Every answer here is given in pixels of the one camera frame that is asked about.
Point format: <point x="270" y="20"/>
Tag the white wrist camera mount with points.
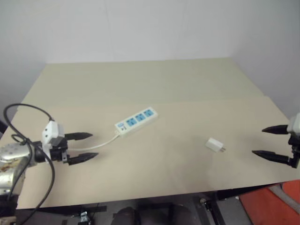
<point x="294" y="124"/>
<point x="49" y="131"/>

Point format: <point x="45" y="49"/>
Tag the white charger plug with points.
<point x="213" y="144"/>

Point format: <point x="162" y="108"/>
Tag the black table frame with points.
<point x="215" y="204"/>

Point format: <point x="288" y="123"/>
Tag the orange red floor object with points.
<point x="264" y="206"/>

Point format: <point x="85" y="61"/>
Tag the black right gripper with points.
<point x="295" y="150"/>

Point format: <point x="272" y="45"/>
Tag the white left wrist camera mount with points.
<point x="49" y="131"/>

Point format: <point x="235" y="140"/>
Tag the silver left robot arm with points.
<point x="11" y="152"/>

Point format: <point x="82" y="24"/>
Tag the white power strip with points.
<point x="137" y="120"/>

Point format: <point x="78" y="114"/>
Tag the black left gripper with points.
<point x="58" y="152"/>

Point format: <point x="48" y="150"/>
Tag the small metal clamp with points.
<point x="83" y="216"/>
<point x="205" y="204"/>

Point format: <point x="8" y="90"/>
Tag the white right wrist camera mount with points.
<point x="294" y="124"/>

